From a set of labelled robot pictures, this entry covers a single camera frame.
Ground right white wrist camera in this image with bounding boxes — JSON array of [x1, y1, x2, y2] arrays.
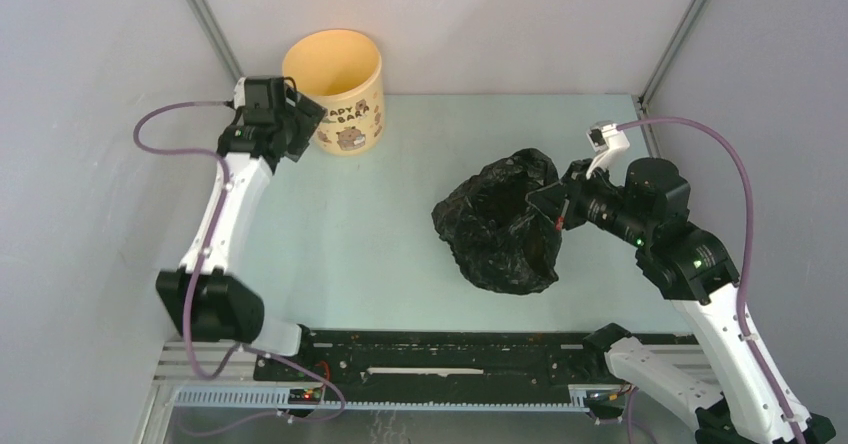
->
[[586, 121, 630, 179]]

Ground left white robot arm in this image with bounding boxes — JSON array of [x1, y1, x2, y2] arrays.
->
[[155, 76, 327, 381]]

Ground yellow capybara trash bin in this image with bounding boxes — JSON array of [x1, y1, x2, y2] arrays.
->
[[281, 29, 386, 157]]

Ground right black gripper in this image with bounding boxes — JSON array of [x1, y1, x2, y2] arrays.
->
[[526, 157, 652, 247]]

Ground small electronics board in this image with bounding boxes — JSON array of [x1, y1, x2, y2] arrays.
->
[[287, 388, 323, 405]]

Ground left aluminium frame post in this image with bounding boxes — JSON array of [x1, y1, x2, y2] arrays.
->
[[185, 0, 243, 85]]

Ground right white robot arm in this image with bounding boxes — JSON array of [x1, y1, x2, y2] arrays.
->
[[526, 158, 836, 443]]

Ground black trash bag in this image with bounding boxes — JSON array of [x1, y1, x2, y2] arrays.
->
[[431, 148, 562, 295]]

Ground aluminium frame post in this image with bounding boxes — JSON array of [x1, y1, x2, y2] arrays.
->
[[638, 0, 710, 111], [185, 0, 243, 85]]

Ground right aluminium frame post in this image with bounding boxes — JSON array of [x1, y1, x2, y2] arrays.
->
[[638, 0, 710, 111]]

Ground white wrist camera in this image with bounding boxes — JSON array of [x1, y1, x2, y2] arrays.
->
[[231, 77, 248, 110], [586, 121, 630, 179]]

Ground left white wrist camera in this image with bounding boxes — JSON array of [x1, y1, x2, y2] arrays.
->
[[231, 77, 248, 110]]

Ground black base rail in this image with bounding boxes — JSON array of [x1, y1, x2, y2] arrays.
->
[[253, 330, 631, 403]]

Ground white cable duct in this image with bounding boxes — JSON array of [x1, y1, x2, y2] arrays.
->
[[173, 386, 612, 413]]

